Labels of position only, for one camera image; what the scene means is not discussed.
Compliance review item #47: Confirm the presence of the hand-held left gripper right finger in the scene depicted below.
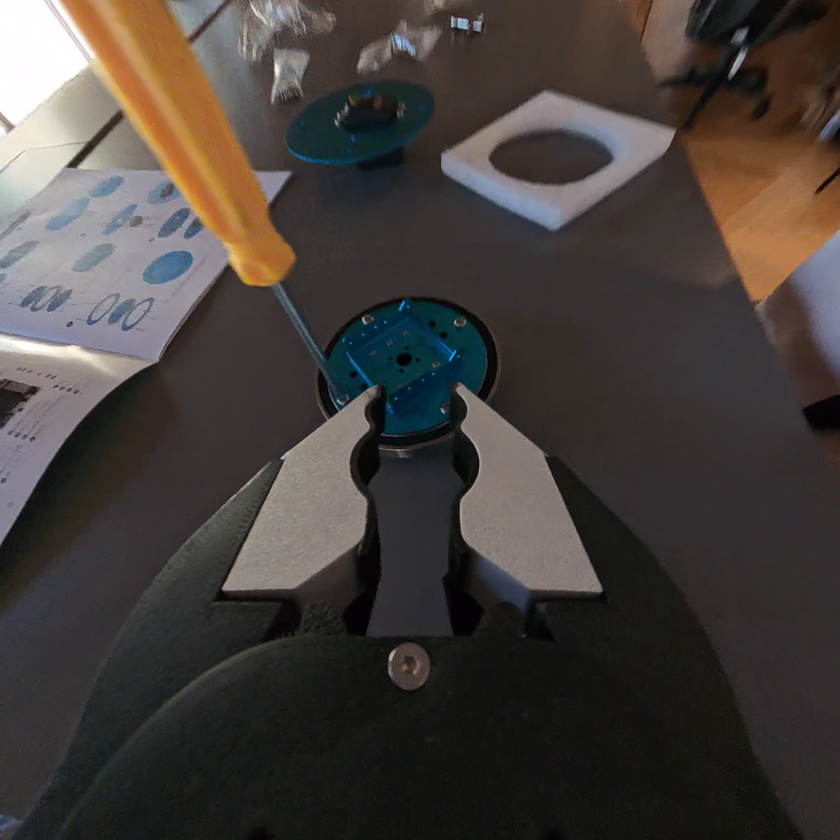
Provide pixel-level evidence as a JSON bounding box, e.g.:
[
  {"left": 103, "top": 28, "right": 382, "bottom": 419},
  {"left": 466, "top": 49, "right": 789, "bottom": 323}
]
[{"left": 448, "top": 382, "right": 605, "bottom": 636}]

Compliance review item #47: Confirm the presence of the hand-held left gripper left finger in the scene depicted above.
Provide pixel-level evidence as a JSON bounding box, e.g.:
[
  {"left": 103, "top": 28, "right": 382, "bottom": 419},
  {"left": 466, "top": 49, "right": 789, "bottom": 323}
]
[{"left": 222, "top": 385, "right": 387, "bottom": 636}]

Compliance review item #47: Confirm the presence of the blue round bracket base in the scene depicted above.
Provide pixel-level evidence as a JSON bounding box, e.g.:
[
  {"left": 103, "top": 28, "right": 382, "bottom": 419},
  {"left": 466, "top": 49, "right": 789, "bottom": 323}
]
[{"left": 316, "top": 295, "right": 500, "bottom": 458}]

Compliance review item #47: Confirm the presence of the yellow-handled screwdriver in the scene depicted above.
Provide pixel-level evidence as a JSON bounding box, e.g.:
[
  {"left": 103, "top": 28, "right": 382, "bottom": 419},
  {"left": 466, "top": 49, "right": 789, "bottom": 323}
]
[{"left": 58, "top": 0, "right": 350, "bottom": 404}]

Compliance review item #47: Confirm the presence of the dark grey desk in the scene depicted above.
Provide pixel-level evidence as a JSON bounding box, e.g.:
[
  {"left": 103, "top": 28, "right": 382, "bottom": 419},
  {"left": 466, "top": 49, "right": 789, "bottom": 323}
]
[{"left": 0, "top": 0, "right": 840, "bottom": 840}]

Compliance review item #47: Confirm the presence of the printed instruction booklet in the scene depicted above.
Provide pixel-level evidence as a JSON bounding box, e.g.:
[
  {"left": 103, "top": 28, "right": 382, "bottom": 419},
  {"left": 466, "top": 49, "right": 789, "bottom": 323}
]
[{"left": 0, "top": 167, "right": 294, "bottom": 546}]

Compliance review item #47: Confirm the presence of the blue round plate with servo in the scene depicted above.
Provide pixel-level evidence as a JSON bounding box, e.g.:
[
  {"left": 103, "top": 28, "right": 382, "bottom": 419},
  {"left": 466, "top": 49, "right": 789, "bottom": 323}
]
[{"left": 285, "top": 80, "right": 436, "bottom": 169}]

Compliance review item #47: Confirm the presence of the small clear bag of screws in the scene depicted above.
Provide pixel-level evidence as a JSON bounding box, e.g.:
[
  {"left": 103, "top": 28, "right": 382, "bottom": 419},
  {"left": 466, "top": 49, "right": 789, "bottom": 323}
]
[
  {"left": 271, "top": 49, "right": 311, "bottom": 106},
  {"left": 394, "top": 21, "right": 445, "bottom": 61},
  {"left": 356, "top": 33, "right": 421, "bottom": 74}
]

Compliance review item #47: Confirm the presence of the crumpled clear plastic wrap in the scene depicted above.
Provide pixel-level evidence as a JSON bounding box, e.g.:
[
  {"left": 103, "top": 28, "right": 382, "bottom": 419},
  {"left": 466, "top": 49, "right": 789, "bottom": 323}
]
[{"left": 238, "top": 0, "right": 337, "bottom": 61}]

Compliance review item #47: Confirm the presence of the black tripod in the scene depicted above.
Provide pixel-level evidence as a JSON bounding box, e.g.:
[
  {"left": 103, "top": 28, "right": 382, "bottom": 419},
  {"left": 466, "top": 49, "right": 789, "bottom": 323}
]
[{"left": 659, "top": 0, "right": 840, "bottom": 129}]

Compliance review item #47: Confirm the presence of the white square foam ring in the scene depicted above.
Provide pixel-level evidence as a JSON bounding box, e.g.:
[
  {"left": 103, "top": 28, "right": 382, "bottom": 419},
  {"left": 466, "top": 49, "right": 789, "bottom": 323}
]
[{"left": 440, "top": 90, "right": 677, "bottom": 232}]

